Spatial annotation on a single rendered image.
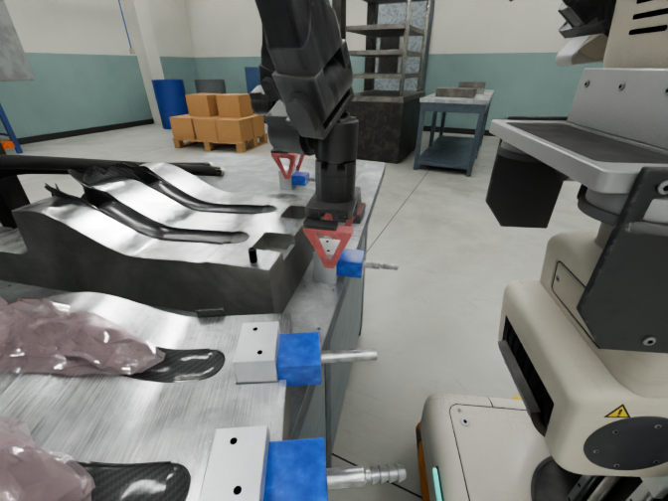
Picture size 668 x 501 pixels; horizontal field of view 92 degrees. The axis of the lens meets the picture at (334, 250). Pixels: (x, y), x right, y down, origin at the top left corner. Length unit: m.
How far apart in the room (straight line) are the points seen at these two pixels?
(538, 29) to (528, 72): 0.58
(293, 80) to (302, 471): 0.35
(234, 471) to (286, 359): 0.10
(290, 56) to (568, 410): 0.48
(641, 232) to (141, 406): 0.40
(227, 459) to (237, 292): 0.23
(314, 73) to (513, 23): 6.54
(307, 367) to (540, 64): 6.69
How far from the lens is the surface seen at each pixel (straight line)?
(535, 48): 6.85
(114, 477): 0.32
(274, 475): 0.26
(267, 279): 0.41
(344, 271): 0.51
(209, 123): 5.38
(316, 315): 0.46
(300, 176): 0.92
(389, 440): 1.29
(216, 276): 0.44
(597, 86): 0.50
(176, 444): 0.31
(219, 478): 0.25
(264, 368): 0.31
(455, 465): 0.97
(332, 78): 0.40
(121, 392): 0.35
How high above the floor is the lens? 1.10
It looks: 30 degrees down
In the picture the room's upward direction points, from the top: straight up
